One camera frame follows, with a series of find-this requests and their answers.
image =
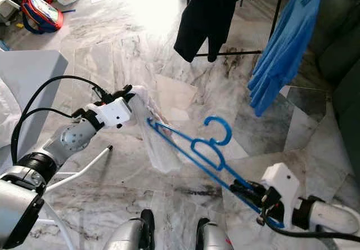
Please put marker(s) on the blue plastic clothes hanger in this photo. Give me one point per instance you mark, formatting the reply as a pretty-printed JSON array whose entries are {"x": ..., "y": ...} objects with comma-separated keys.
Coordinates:
[{"x": 202, "y": 150}]

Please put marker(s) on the cream white garment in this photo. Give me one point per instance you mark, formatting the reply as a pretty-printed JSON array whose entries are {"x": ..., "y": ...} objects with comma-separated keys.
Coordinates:
[{"x": 160, "y": 148}]

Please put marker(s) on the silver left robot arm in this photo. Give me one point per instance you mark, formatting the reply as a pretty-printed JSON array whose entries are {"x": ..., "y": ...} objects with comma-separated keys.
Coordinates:
[{"x": 73, "y": 140}]

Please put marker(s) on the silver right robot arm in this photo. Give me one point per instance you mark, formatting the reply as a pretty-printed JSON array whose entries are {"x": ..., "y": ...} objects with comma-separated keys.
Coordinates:
[{"x": 332, "y": 216}]

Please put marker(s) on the white pole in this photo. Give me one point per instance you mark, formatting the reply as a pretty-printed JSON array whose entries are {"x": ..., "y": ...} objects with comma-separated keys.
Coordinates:
[{"x": 84, "y": 165}]

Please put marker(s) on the grey folding table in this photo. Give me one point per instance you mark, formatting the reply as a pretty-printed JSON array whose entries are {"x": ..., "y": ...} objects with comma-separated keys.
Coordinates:
[{"x": 34, "y": 75}]

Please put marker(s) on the small blue stick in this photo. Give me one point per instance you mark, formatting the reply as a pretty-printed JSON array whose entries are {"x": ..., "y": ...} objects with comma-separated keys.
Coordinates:
[{"x": 68, "y": 10}]

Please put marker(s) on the black metal drying rack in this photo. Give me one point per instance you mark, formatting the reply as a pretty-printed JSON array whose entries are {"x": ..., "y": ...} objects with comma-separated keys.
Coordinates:
[{"x": 189, "y": 19}]

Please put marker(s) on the white cloth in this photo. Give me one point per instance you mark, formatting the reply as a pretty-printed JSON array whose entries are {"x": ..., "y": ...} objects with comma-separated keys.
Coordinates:
[{"x": 7, "y": 112}]

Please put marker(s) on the red and blue bag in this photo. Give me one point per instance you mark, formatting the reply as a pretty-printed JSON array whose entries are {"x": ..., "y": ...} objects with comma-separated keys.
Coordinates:
[{"x": 42, "y": 13}]

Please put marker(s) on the black t-shirt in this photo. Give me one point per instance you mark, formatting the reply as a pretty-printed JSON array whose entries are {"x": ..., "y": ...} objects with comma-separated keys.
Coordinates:
[{"x": 208, "y": 13}]

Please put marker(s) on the grey left robot leg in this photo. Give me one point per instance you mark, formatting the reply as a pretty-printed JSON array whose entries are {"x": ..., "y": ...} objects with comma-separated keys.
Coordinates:
[{"x": 126, "y": 236}]

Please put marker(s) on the white high chair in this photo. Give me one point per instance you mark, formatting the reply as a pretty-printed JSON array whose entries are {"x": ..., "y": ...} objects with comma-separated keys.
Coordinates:
[{"x": 8, "y": 8}]

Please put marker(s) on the blue shirt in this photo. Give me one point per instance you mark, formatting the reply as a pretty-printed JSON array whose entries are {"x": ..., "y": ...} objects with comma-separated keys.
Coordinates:
[{"x": 287, "y": 47}]

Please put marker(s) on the dark green sofa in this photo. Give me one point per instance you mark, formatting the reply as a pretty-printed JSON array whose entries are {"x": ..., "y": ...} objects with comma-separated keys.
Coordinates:
[{"x": 340, "y": 53}]

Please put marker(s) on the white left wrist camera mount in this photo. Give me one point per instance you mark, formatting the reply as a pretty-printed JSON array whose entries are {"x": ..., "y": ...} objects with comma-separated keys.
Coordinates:
[{"x": 117, "y": 114}]

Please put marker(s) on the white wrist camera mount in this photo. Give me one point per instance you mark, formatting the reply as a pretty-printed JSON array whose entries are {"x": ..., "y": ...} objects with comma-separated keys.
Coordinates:
[
  {"x": 117, "y": 114},
  {"x": 281, "y": 181}
]

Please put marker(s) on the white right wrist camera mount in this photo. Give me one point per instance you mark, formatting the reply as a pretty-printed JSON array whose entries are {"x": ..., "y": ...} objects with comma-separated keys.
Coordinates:
[{"x": 281, "y": 181}]

